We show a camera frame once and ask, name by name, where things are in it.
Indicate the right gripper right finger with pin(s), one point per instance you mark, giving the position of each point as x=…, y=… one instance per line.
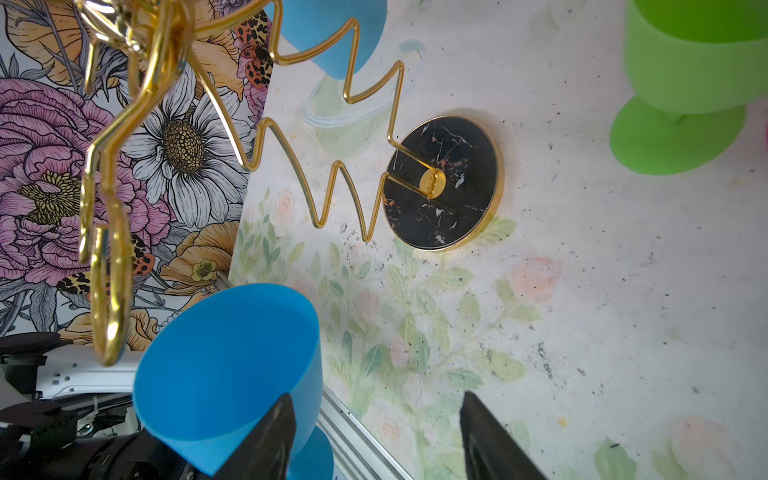
x=490, y=452

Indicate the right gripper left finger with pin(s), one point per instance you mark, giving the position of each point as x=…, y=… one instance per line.
x=265, y=451

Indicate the blue wine glass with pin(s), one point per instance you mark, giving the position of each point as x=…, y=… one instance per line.
x=305, y=25
x=214, y=372

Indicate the green wine glass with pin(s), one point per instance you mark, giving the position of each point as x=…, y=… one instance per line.
x=693, y=66

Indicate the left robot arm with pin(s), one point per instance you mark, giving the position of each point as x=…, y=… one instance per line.
x=65, y=416

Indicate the aluminium front rail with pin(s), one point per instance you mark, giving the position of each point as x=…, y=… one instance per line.
x=351, y=442

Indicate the gold wire glass rack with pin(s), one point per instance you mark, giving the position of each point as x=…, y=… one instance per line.
x=157, y=37

